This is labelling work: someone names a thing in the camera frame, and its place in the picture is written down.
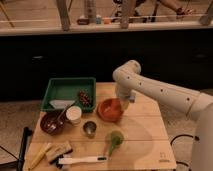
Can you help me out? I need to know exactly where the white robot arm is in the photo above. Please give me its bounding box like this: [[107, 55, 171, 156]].
[[112, 60, 213, 171]]

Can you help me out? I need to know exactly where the red bowl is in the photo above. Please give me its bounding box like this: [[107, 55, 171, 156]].
[[97, 98, 123, 122]]

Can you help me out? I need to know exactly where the dark brown bowl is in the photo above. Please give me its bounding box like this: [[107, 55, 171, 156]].
[[40, 111, 65, 135]]

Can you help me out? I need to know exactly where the blue sponge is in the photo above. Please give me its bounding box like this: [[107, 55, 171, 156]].
[[129, 92, 136, 103]]

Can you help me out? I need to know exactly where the green plastic scoop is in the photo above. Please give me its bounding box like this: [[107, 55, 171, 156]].
[[105, 131, 124, 156]]

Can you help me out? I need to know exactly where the brown pine cone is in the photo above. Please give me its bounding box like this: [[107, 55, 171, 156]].
[[78, 91, 91, 106]]

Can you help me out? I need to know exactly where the small metal cup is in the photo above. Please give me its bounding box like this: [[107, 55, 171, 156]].
[[83, 121, 97, 138]]

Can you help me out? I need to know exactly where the white paper cup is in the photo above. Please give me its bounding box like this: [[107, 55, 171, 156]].
[[66, 106, 82, 125]]

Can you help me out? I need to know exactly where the green plastic tray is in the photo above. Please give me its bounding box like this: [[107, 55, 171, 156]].
[[41, 77, 96, 113]]

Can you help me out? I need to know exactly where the white cloth in tray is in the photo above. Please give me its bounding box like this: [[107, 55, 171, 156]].
[[49, 100, 75, 109]]

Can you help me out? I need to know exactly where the metal spoon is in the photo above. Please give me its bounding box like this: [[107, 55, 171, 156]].
[[55, 104, 72, 126]]

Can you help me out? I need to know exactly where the wooden scrub brush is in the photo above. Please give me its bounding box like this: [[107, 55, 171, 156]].
[[46, 141, 72, 164]]

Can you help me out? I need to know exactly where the white handled brush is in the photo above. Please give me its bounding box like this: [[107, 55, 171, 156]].
[[58, 156, 107, 165]]

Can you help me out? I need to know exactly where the black cable on floor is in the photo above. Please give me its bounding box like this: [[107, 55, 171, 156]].
[[169, 134, 198, 171]]

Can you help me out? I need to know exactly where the black table side handle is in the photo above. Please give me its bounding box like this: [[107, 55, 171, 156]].
[[17, 127, 33, 171]]

